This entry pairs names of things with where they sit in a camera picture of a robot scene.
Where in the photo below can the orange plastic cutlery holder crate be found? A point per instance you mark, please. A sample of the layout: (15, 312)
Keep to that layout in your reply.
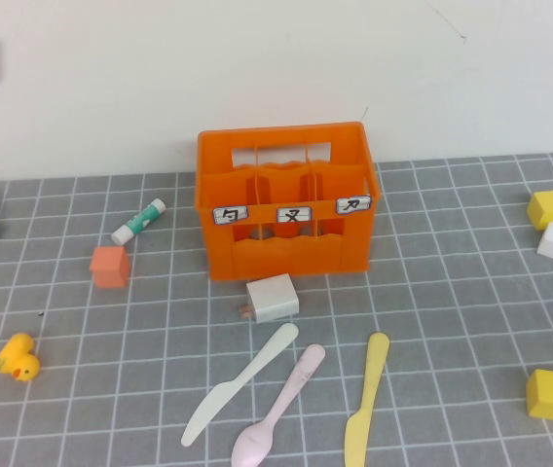
(286, 258)

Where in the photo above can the yellow foam cube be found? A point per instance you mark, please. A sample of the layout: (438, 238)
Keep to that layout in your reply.
(551, 396)
(549, 206)

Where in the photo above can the yellow plastic knife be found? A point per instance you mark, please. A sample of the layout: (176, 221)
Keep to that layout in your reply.
(371, 379)

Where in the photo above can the pink plastic spoon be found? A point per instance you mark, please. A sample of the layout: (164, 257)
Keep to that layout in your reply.
(257, 438)

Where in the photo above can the white charger plug adapter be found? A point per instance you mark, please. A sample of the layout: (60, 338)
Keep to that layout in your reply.
(271, 299)

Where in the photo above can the yellow rubber duck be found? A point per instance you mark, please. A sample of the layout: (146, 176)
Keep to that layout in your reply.
(18, 365)

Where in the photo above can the white plastic knife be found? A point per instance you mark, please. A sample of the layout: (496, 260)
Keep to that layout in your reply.
(237, 384)

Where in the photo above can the orange foam cube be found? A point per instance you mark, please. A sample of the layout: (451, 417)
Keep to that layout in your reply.
(108, 270)

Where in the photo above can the green white glue stick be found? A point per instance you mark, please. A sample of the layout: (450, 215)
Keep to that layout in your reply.
(135, 225)

